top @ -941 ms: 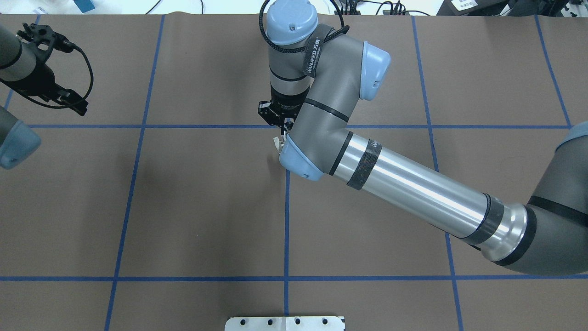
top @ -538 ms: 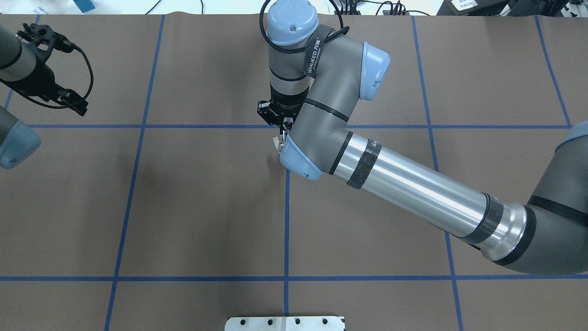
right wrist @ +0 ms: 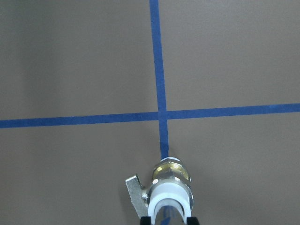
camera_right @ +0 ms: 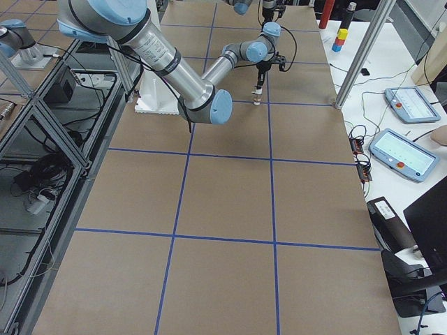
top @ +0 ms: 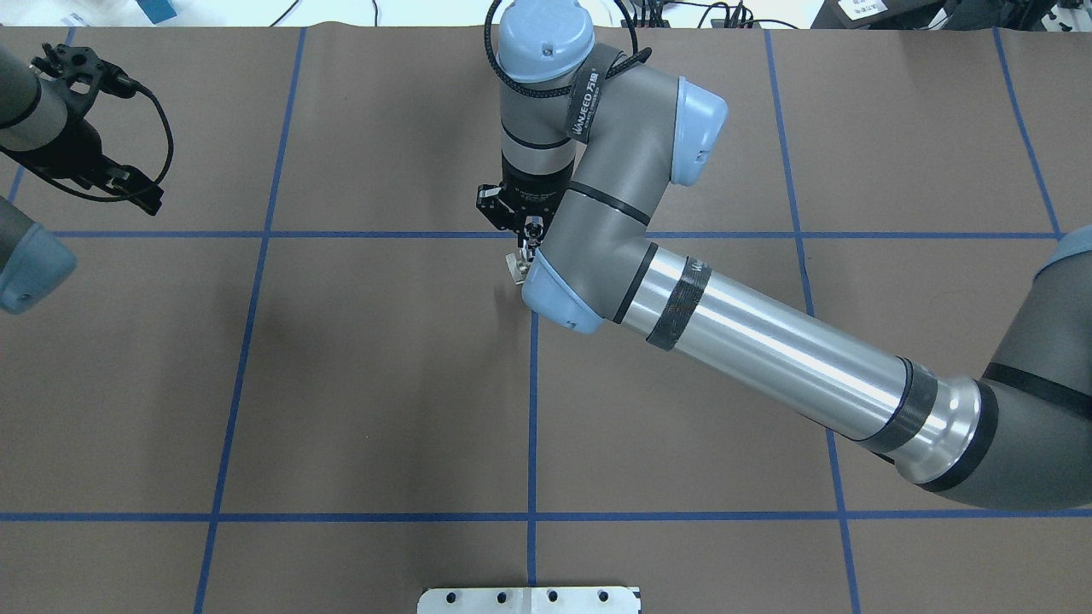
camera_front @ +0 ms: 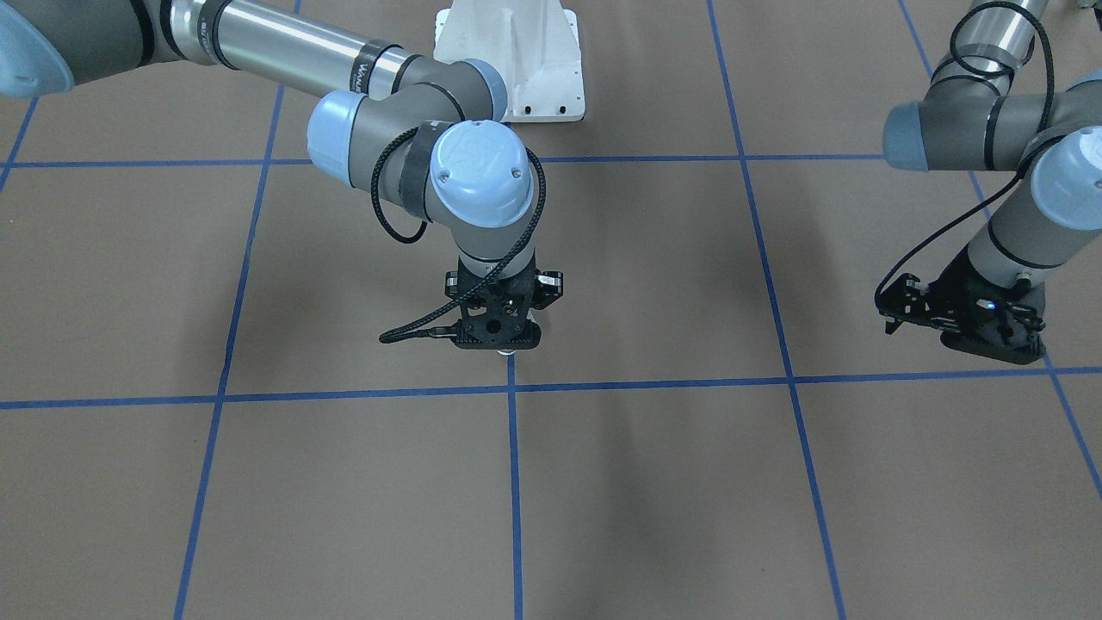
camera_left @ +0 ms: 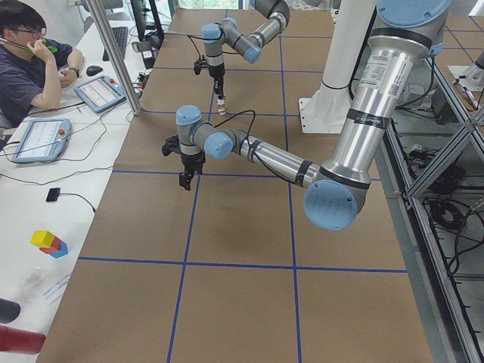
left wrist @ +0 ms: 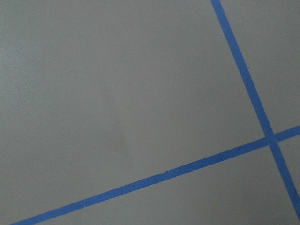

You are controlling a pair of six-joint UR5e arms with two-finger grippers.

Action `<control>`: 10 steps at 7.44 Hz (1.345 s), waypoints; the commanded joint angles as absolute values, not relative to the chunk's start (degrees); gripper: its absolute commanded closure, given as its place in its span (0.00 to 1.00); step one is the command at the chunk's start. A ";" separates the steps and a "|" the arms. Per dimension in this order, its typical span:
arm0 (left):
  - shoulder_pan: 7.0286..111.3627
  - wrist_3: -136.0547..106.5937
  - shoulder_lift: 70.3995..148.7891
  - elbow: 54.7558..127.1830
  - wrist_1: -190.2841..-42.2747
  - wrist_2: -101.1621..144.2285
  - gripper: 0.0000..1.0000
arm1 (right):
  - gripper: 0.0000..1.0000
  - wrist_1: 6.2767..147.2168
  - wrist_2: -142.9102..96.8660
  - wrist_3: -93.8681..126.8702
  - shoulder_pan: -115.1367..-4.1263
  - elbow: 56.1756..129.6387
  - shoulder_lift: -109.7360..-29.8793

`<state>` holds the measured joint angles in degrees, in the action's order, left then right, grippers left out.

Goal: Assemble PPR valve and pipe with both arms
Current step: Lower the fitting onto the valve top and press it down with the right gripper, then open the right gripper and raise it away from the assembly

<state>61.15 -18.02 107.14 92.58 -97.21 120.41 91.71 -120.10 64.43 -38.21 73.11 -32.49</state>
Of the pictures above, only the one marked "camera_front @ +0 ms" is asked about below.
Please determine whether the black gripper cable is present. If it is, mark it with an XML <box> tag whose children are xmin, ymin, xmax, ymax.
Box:
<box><xmin>371</xmin><ymin>126</ymin><xmax>547</xmax><ymax>345</ymax></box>
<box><xmin>874</xmin><ymin>0</ymin><xmax>1056</xmax><ymax>315</ymax></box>

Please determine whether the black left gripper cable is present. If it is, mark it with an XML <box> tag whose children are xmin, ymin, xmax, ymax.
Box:
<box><xmin>874</xmin><ymin>0</ymin><xmax>1056</xmax><ymax>315</ymax></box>

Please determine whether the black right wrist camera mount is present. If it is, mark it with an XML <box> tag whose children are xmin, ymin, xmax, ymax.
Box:
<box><xmin>453</xmin><ymin>317</ymin><xmax>536</xmax><ymax>350</ymax></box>

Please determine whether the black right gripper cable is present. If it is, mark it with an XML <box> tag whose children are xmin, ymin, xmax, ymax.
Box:
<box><xmin>371</xmin><ymin>126</ymin><xmax>547</xmax><ymax>345</ymax></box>

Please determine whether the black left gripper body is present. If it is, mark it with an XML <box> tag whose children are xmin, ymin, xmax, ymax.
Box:
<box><xmin>926</xmin><ymin>248</ymin><xmax>1046</xmax><ymax>331</ymax></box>

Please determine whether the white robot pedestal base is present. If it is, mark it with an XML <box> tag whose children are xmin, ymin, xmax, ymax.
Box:
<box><xmin>434</xmin><ymin>1</ymin><xmax>586</xmax><ymax>123</ymax></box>

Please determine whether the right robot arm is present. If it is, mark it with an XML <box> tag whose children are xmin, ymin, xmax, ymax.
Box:
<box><xmin>3</xmin><ymin>1</ymin><xmax>566</xmax><ymax>341</ymax></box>

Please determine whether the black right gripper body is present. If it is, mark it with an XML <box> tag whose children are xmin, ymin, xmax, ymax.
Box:
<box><xmin>458</xmin><ymin>258</ymin><xmax>566</xmax><ymax>323</ymax></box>

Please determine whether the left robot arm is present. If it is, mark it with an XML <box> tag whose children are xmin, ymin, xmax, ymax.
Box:
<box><xmin>874</xmin><ymin>1</ymin><xmax>1099</xmax><ymax>348</ymax></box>

